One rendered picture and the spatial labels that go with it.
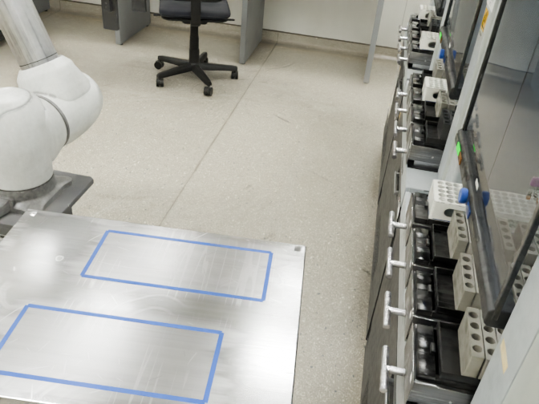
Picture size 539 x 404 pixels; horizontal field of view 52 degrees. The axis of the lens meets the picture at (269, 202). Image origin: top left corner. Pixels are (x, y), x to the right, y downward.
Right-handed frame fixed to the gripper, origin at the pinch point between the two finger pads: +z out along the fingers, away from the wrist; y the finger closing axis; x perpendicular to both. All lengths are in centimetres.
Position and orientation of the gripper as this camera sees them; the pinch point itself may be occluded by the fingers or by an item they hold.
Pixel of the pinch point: (125, 14)
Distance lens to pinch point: 121.9
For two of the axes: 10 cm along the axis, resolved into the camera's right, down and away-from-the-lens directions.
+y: -2.0, 5.4, -8.2
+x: 9.8, 1.8, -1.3
